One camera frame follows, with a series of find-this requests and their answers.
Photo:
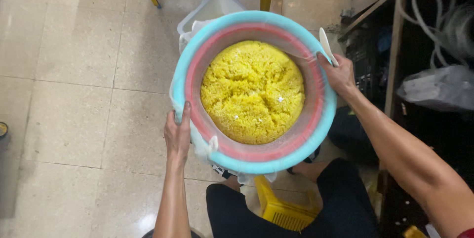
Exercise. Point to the person's right hand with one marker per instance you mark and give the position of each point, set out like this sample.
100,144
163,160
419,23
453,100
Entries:
339,75

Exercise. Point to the person's left hand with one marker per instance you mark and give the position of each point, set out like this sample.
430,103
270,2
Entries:
177,138

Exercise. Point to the white plastic rice paddle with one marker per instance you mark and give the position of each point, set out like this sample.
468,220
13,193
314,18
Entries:
326,45

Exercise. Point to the blue and red insulated tub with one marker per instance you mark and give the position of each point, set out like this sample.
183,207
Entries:
318,127

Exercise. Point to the person's sandal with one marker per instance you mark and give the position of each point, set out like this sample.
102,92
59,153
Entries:
222,170

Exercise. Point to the wooden shelf unit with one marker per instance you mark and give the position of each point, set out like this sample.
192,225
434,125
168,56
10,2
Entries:
392,45

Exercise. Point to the yellow sticky rice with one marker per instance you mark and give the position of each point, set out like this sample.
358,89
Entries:
253,92

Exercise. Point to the grey plastic bag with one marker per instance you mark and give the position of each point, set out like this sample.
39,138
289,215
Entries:
440,88

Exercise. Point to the yellow plastic stool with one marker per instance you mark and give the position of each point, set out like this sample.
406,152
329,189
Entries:
285,208

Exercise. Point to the person's black trousers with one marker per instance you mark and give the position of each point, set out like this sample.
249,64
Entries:
333,208

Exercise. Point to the clear plastic storage box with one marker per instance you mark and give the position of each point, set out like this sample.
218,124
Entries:
213,8

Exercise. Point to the small round yellow object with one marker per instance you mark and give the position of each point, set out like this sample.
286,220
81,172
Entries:
3,129

